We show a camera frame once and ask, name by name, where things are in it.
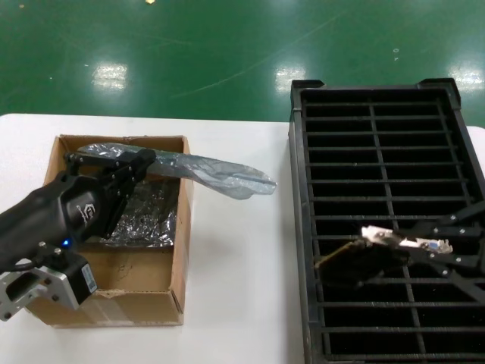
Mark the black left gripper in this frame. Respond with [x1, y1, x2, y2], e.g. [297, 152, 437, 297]
[0, 148, 157, 273]

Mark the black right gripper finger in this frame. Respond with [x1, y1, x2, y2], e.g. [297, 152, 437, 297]
[406, 250, 485, 301]
[393, 199, 485, 248]

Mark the graphics card with metal bracket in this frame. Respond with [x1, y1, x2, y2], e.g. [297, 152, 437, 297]
[313, 224, 455, 290]

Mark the grey translucent antistatic bag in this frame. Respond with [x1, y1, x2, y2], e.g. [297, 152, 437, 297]
[77, 142, 278, 201]

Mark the bagged graphics card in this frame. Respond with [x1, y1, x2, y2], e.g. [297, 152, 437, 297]
[100, 180, 180, 248]

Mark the brown cardboard box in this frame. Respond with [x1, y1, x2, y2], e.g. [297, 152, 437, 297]
[23, 134, 196, 328]

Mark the black slotted plastic container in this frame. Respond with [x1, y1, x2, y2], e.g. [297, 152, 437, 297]
[286, 77, 485, 364]

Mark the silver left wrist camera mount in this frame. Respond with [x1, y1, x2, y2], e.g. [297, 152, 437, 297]
[0, 246, 99, 322]

